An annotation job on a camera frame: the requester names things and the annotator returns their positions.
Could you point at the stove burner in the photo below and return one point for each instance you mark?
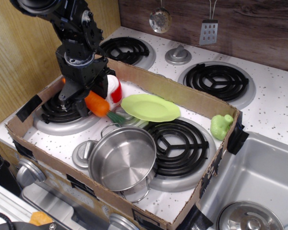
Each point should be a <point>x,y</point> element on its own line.
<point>225,81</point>
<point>54,120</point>
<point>184,149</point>
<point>129,50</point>

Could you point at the back right stove burner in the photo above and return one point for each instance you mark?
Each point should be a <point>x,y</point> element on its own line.
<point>225,81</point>

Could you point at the front left stove burner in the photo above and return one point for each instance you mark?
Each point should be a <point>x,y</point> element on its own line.
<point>54,120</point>

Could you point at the back left stove burner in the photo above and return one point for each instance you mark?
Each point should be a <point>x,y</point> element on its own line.
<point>129,50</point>

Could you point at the silver oven knob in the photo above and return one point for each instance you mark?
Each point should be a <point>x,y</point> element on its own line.
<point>28,173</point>
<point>118,222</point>

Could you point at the stainless steel sink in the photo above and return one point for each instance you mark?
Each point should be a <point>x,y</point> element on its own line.
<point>257,173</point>

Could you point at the orange object bottom left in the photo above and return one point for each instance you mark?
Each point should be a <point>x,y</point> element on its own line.
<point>39,218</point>

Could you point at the silver stove knob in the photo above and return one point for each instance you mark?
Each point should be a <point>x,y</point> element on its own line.
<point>81,154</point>
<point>178,56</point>
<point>129,120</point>

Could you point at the silver oven knob right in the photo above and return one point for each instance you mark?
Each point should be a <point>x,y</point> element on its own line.
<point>118,222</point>

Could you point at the hanging metal spatula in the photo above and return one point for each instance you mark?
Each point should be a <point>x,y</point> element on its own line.
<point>209,27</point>

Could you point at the stainless steel pot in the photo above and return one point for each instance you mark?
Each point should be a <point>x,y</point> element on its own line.
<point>124,160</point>

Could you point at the silver stove knob back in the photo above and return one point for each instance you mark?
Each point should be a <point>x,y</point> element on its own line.
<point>178,56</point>

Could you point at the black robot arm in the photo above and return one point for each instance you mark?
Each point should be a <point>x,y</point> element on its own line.
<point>80,39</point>

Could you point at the orange toy carrot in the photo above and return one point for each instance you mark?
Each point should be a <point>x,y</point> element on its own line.
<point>98,106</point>

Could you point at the light green plastic plate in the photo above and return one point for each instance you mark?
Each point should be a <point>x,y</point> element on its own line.
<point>150,108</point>

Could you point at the silver oven knob left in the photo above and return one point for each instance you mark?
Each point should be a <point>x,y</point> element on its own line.
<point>28,173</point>

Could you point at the red white toy sushi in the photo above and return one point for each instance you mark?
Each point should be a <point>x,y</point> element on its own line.
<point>115,94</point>

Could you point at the silver stove knob centre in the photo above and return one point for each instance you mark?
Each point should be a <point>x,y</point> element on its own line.
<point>129,120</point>

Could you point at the silver stove knob front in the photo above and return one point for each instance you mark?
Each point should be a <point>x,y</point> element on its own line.
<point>81,154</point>

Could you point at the hanging metal strainer spoon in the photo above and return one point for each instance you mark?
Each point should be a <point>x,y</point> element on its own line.
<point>160,19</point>

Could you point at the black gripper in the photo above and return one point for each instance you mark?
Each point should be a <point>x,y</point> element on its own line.
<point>82,71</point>

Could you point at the front right stove burner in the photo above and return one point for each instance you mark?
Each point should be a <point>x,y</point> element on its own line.
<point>184,149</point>

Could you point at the brown cardboard fence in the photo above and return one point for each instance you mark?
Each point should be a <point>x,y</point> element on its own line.
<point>54,154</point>

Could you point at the green toy broccoli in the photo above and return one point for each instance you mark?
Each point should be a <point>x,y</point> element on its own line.
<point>220,126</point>

